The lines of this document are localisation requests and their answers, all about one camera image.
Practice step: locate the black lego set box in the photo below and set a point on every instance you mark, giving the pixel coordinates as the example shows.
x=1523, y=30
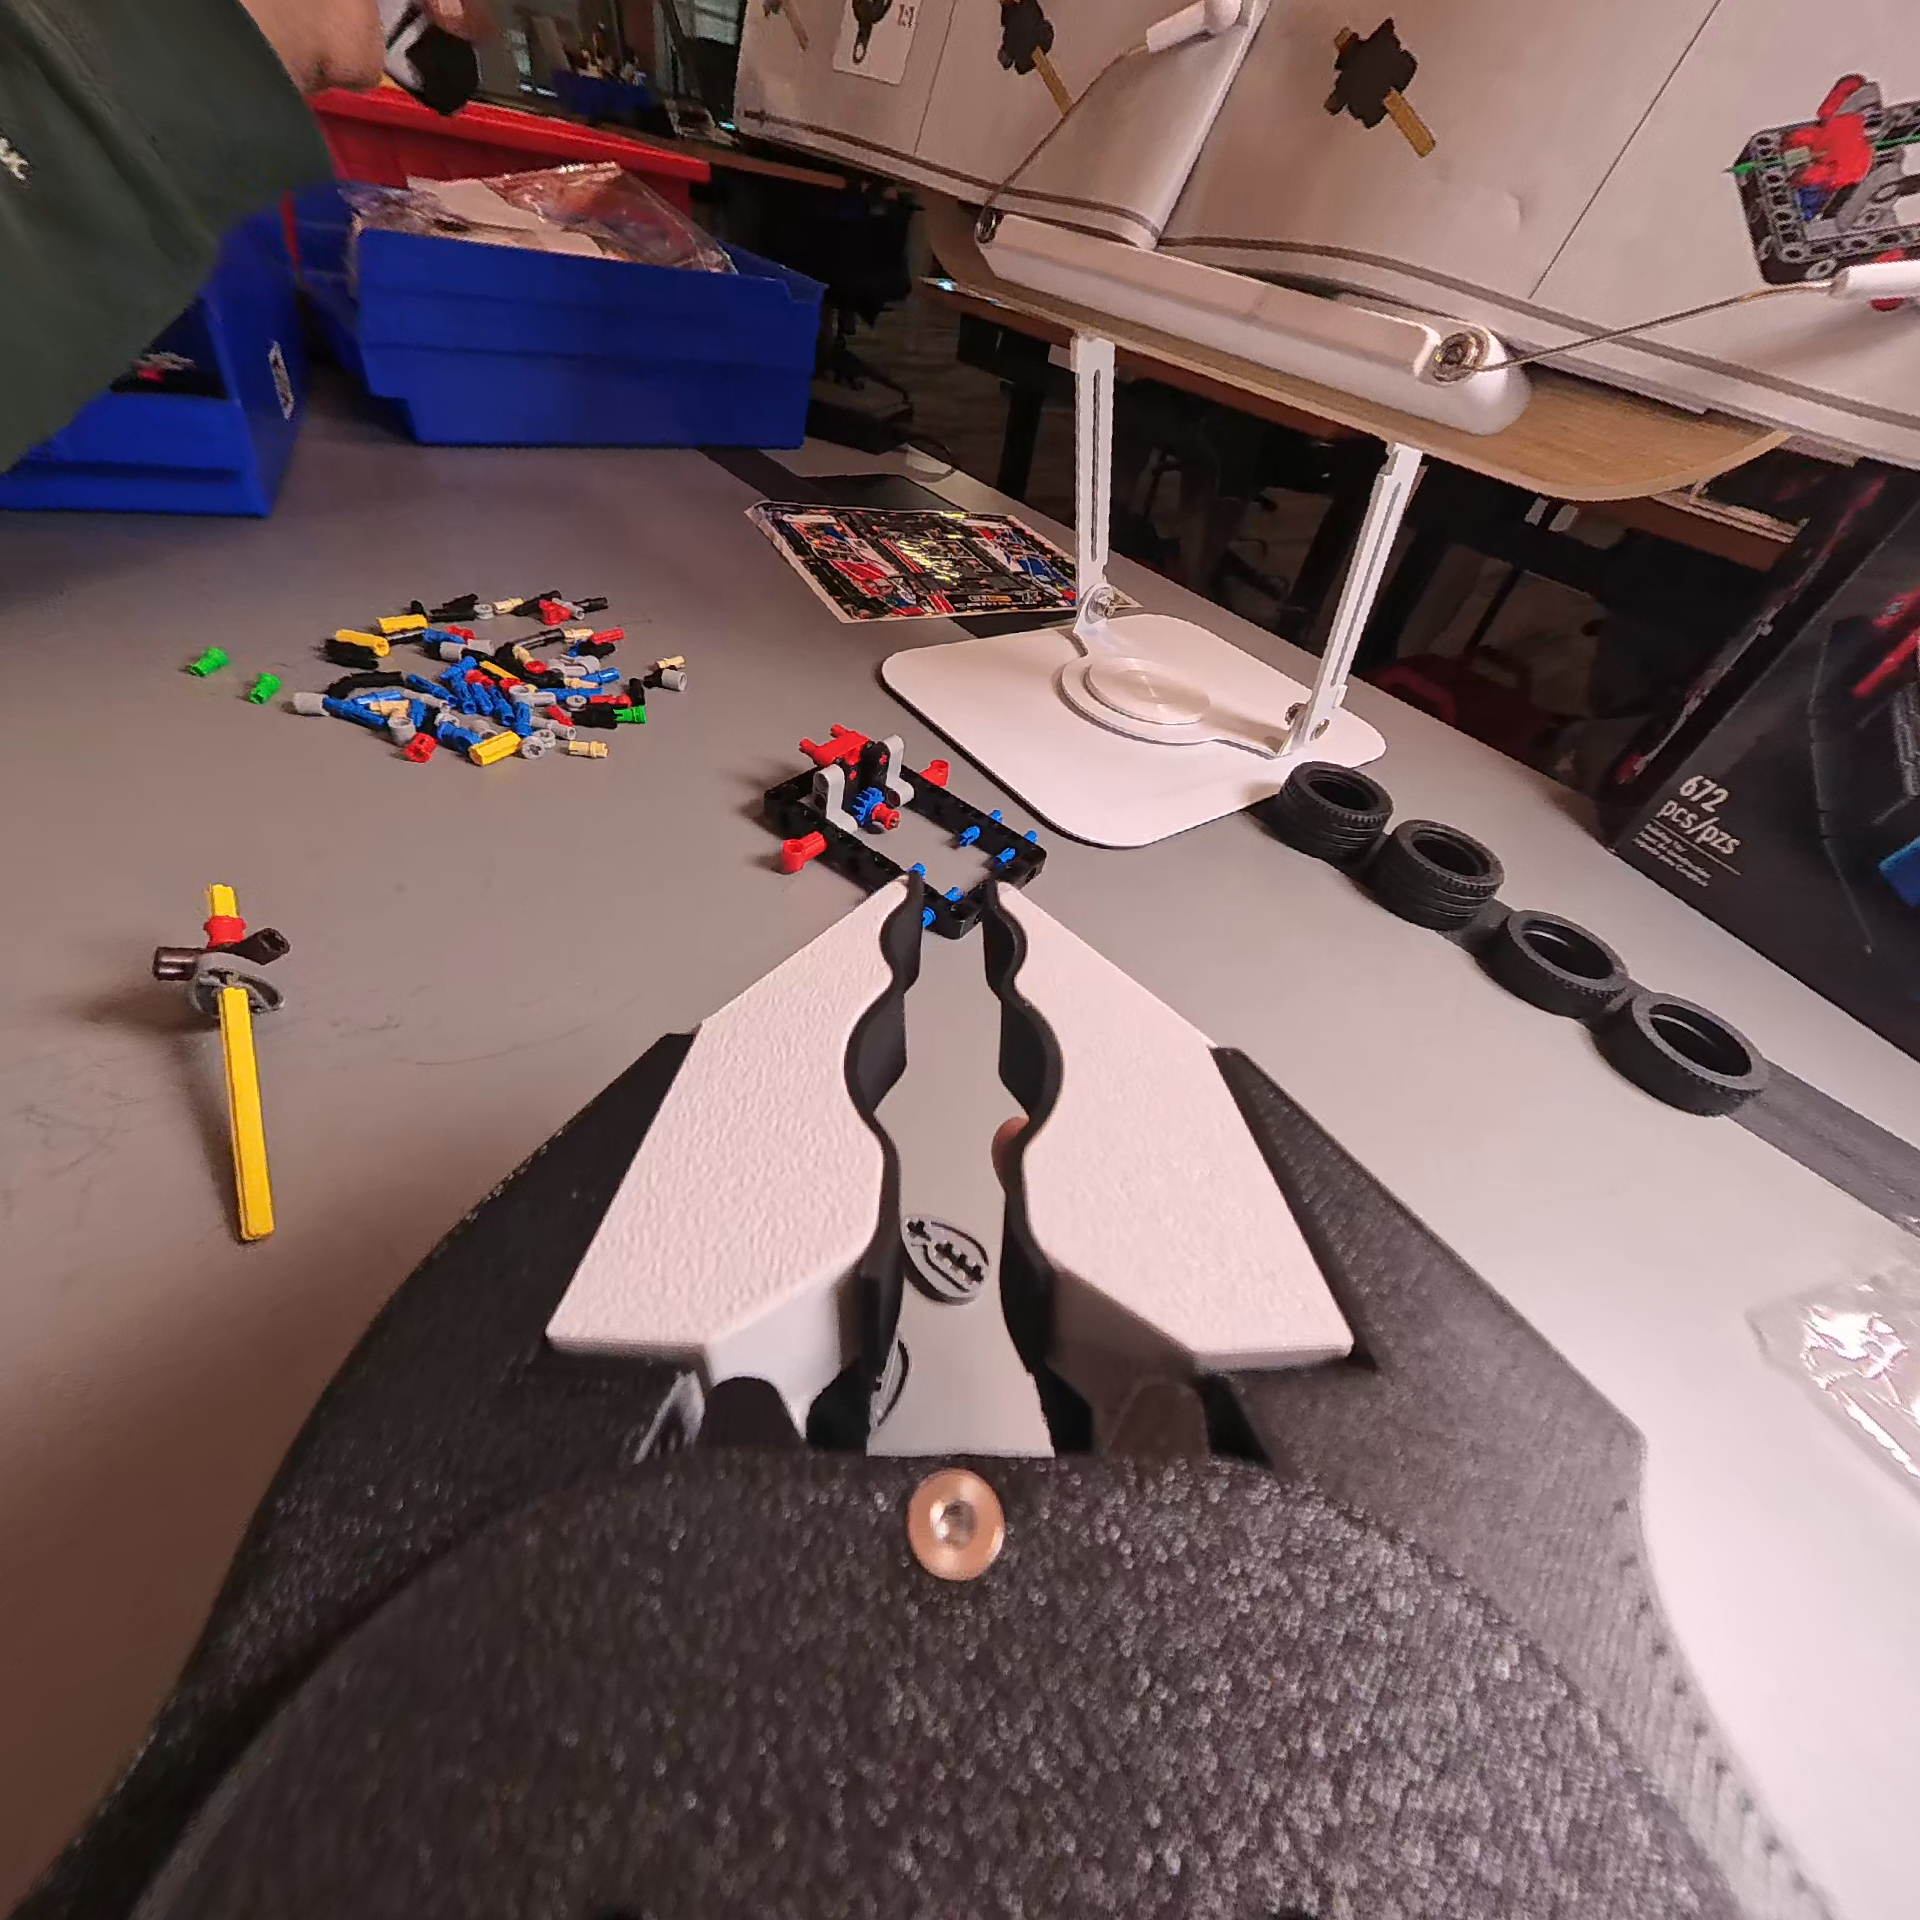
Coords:
x=1771, y=674

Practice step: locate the plastic bag of lego parts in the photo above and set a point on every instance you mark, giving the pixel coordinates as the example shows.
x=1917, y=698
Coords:
x=571, y=212

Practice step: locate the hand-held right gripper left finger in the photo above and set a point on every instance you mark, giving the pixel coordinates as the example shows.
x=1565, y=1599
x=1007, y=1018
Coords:
x=735, y=1201

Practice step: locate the clear plastic bag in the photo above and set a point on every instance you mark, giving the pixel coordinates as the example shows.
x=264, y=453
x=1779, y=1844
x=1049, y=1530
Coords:
x=1861, y=1350

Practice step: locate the instruction booklet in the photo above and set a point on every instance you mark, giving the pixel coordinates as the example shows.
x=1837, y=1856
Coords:
x=1576, y=150

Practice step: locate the red plastic bin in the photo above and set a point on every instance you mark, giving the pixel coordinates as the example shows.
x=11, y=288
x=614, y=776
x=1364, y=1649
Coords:
x=452, y=142

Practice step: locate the person's left forearm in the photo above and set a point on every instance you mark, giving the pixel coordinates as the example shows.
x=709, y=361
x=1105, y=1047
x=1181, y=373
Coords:
x=120, y=194

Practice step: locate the white page holder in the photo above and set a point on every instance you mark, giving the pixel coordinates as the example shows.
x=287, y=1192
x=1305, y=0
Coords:
x=1195, y=22
x=1876, y=281

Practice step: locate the pile of small lego pieces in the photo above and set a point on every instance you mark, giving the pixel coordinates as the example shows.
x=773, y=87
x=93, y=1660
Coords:
x=464, y=690

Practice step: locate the blue plastic bin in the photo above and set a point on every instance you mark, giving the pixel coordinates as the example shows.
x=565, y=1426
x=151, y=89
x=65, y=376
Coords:
x=150, y=464
x=599, y=360

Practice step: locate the white book stand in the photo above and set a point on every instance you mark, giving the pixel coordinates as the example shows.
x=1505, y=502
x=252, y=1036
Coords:
x=975, y=705

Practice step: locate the yellow lego axle assembly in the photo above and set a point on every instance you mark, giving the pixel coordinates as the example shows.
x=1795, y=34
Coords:
x=240, y=1080

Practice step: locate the person's right hand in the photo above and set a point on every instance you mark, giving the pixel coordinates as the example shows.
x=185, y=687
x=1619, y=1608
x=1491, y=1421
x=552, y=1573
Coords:
x=1012, y=1153

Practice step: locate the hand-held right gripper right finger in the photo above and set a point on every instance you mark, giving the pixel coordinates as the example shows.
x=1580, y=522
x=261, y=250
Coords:
x=1184, y=1215

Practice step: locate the black lego frame assembly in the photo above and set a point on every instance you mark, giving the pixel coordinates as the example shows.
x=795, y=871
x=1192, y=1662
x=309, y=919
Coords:
x=791, y=810

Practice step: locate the person's left hand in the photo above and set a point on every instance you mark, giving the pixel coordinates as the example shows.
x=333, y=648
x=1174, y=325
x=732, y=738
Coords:
x=339, y=45

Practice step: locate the colourful sticker sheet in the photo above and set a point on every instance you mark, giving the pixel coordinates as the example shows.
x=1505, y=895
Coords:
x=916, y=564

